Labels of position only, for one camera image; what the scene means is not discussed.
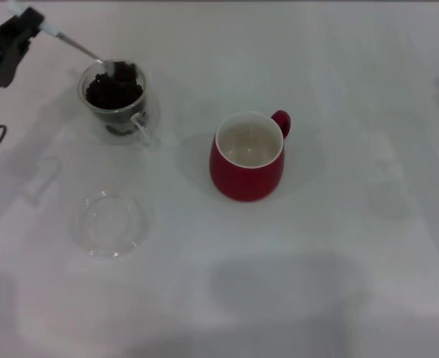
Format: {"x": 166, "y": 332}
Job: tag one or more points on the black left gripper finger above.
{"x": 29, "y": 24}

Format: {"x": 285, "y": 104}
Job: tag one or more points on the coffee bean pile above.
{"x": 111, "y": 93}

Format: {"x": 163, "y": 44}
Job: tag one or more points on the red ceramic mug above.
{"x": 241, "y": 182}

